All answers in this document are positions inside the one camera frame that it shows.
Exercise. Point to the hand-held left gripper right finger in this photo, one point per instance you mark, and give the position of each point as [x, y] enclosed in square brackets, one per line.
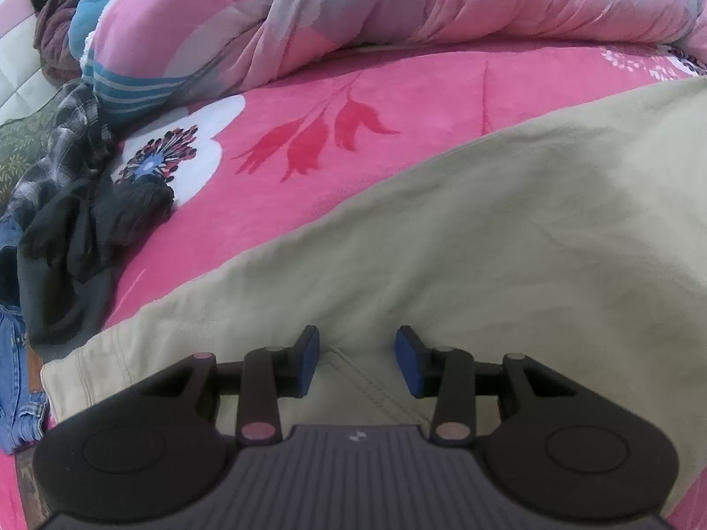
[408, 361]

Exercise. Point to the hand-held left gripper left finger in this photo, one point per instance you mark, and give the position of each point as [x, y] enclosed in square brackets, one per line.
[306, 361]

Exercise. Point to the beige pants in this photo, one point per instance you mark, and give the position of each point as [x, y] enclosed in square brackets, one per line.
[469, 243]

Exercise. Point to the pink floral bed blanket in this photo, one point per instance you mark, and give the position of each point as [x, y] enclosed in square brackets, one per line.
[414, 105]

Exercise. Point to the dark grey garment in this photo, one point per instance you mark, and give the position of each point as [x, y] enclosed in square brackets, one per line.
[77, 243]

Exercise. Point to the blue denim shorts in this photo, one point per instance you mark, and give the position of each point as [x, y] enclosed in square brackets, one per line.
[14, 370]

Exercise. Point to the black white plaid shirt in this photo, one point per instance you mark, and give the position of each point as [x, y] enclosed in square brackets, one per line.
[66, 143]

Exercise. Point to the pink grey floral quilt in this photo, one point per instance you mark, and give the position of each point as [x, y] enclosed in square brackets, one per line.
[386, 11]

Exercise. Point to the green patterned pillow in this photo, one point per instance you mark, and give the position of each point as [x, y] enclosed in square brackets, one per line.
[22, 154]

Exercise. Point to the blue striped blanket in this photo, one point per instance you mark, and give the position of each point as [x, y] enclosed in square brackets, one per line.
[110, 0]

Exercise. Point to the maroon blanket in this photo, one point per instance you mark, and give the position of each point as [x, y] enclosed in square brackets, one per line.
[55, 33]

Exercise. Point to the white quilted headboard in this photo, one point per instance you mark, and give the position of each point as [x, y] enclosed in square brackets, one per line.
[16, 66]

